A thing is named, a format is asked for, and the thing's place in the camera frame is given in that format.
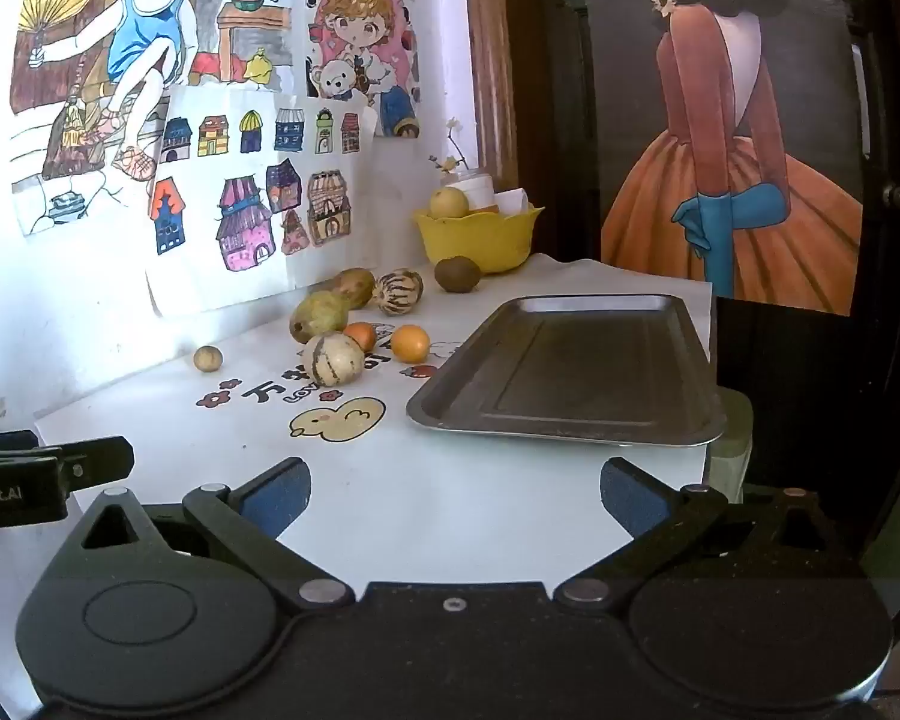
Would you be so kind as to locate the light orange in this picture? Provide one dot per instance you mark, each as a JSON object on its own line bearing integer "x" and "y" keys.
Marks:
{"x": 410, "y": 343}

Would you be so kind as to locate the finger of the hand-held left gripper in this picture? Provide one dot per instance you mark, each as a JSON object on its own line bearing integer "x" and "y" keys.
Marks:
{"x": 97, "y": 461}

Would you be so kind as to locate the white printed table cover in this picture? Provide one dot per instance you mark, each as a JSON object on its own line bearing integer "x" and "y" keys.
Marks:
{"x": 420, "y": 487}

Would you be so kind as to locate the white cup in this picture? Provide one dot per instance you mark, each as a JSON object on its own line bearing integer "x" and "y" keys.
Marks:
{"x": 476, "y": 187}

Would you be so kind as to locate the dark metal tray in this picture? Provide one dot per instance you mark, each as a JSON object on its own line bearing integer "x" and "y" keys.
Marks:
{"x": 570, "y": 367}

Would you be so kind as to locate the small brown round fruit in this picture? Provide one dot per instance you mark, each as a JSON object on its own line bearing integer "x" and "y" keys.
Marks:
{"x": 205, "y": 358}

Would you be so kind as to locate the child with teddy drawing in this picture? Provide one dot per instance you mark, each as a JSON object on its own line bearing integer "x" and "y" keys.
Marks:
{"x": 360, "y": 22}

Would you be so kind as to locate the boy with fan drawing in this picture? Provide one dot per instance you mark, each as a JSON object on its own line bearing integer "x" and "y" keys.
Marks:
{"x": 142, "y": 30}

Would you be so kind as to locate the round door knob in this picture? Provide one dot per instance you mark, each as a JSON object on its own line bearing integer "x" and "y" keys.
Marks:
{"x": 896, "y": 197}

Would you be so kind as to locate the pale green container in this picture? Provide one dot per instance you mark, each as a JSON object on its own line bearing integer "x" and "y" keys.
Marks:
{"x": 731, "y": 435}

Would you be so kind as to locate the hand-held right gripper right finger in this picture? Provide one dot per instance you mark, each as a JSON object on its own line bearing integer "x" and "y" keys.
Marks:
{"x": 630, "y": 499}

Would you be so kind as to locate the small dark orange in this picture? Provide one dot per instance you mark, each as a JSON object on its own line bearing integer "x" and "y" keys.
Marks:
{"x": 360, "y": 335}

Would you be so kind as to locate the dark wooden door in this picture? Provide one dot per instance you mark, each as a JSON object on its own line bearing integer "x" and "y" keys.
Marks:
{"x": 540, "y": 127}

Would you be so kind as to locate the orange dress wall poster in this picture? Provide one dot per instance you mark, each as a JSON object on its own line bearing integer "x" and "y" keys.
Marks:
{"x": 720, "y": 187}

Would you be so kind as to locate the yellow plastic bowl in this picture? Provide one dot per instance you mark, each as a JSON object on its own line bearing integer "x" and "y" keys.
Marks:
{"x": 480, "y": 240}

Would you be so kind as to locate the striped pepino melon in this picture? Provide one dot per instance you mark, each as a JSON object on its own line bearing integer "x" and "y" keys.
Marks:
{"x": 332, "y": 360}
{"x": 399, "y": 292}

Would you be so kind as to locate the brown kiwi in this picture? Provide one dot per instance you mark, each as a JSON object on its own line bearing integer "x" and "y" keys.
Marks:
{"x": 457, "y": 274}

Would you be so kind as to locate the yellow flower sprig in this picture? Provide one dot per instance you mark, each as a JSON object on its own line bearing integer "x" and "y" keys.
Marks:
{"x": 447, "y": 163}

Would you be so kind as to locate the green yellow mango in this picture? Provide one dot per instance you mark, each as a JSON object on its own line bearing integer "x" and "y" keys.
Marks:
{"x": 317, "y": 315}
{"x": 354, "y": 285}

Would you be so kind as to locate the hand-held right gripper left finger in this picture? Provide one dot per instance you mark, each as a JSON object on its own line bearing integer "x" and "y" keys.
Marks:
{"x": 277, "y": 499}

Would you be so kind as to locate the colourful houses drawing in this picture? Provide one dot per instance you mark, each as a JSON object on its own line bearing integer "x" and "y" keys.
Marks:
{"x": 195, "y": 180}

